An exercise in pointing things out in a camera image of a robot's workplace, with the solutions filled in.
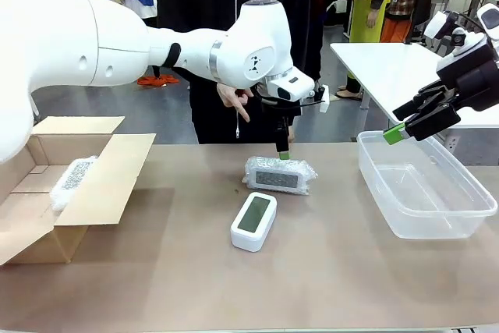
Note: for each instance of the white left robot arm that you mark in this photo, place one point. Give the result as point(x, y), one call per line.
point(58, 36)

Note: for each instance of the open cardboard box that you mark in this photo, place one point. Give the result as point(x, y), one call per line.
point(97, 192)

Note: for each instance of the bubble-wrapped clock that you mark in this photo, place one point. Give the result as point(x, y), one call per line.
point(74, 181)
point(277, 179)

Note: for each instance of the white background table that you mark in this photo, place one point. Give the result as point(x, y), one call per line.
point(382, 64)

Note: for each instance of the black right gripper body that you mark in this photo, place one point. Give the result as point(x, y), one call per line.
point(475, 79)

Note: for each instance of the mannequin yellow apron black jacket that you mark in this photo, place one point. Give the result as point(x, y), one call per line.
point(364, 17)

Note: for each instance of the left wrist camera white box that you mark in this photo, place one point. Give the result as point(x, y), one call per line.
point(324, 99)

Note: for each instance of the mannequin plaid shirt orange trousers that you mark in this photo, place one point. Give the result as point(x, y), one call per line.
point(397, 29)

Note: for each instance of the clear plastic container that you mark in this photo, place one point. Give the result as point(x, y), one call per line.
point(425, 200)

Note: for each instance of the person's right hand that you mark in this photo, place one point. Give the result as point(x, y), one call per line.
point(232, 97)

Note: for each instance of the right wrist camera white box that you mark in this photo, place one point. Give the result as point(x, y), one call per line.
point(436, 25)

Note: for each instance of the person's left hand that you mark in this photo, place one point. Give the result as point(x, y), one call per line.
point(291, 136)

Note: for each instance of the unwrapped white digital clock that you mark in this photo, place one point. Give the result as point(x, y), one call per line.
point(253, 220)

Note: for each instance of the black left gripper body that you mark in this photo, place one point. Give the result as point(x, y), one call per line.
point(284, 126)

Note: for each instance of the white power outlet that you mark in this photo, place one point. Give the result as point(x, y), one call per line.
point(453, 142)

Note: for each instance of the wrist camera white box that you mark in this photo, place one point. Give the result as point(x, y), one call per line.
point(436, 25)
point(324, 99)

